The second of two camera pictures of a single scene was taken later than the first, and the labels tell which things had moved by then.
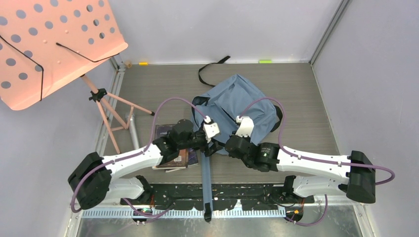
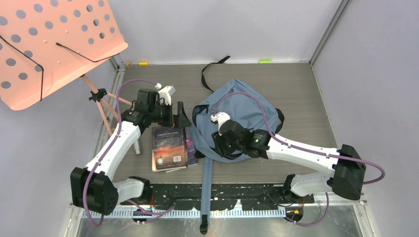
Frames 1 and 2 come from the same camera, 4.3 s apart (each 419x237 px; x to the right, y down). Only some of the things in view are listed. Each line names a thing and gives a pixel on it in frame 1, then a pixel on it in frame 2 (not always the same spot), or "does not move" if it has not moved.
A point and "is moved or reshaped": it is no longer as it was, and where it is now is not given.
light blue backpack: [239, 109] is moved or reshaped
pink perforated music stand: [46, 44] does not move
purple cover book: [192, 158] does not move
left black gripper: [207, 149] -> [180, 119]
